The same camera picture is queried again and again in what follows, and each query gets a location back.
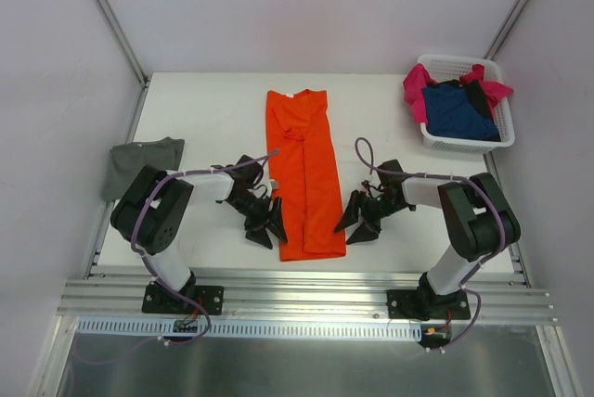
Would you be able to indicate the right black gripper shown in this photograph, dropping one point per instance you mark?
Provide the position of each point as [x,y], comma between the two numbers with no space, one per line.
[365,215]

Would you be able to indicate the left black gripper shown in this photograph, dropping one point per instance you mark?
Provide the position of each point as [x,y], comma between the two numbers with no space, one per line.
[264,220]

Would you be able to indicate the orange t shirt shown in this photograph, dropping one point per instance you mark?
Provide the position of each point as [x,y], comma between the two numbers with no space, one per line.
[305,168]

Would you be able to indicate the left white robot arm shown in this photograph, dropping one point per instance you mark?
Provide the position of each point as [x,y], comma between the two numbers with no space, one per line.
[151,210]

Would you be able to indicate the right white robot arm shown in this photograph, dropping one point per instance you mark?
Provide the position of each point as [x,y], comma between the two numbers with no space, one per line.
[479,223]

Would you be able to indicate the blue t shirt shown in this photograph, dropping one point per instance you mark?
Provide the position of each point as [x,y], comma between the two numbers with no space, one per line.
[451,115]

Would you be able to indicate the grey folded t shirt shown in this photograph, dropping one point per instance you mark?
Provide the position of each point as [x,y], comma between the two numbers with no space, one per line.
[126,162]

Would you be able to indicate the pink t shirt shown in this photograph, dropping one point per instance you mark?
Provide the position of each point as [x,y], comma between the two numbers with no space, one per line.
[419,78]

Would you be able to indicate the white plastic basket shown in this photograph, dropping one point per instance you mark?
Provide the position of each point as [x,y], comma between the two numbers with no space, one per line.
[447,69]

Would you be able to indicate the black t shirt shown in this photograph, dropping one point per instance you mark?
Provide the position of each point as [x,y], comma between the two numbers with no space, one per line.
[478,99]

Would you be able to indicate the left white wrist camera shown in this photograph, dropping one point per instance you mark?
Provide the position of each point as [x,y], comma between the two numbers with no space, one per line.
[274,185]

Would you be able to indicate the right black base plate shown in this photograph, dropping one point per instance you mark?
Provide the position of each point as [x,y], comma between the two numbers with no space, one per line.
[416,305]

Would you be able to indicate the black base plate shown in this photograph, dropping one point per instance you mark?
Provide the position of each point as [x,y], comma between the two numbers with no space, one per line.
[416,305]
[157,300]

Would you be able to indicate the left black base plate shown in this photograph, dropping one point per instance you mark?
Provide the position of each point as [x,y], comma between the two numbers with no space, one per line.
[157,300]

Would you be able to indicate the aluminium mounting rail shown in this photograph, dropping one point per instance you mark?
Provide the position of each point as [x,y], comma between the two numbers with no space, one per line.
[505,299]

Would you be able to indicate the white slotted cable duct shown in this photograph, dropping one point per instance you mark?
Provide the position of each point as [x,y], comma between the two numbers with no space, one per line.
[168,327]

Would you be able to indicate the left aluminium corner post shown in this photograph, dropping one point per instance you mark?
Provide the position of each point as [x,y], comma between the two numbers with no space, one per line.
[108,14]

